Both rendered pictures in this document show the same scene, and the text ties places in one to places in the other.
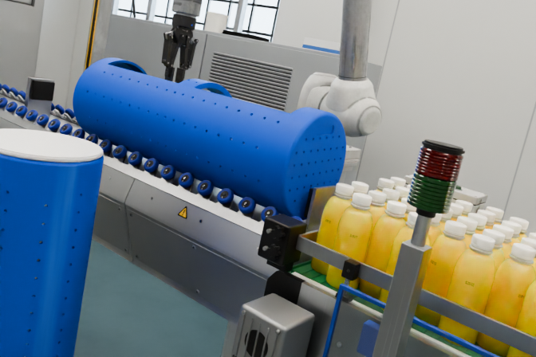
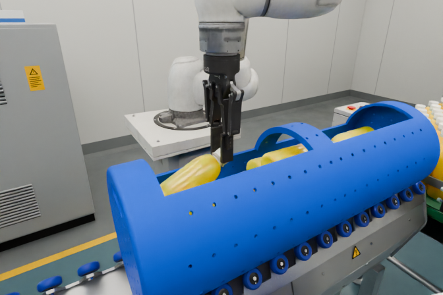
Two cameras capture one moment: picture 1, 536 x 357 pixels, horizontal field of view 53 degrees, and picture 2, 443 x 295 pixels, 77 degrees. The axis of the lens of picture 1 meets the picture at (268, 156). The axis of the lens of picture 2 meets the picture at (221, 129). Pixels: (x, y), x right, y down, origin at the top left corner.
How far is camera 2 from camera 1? 175 cm
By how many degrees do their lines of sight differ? 64
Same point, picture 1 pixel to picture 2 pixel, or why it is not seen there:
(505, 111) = (119, 33)
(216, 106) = (378, 147)
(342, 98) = (244, 76)
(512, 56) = not seen: outside the picture
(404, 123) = not seen: hidden behind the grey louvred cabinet
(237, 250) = (399, 234)
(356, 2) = not seen: outside the picture
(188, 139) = (372, 195)
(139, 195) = (308, 285)
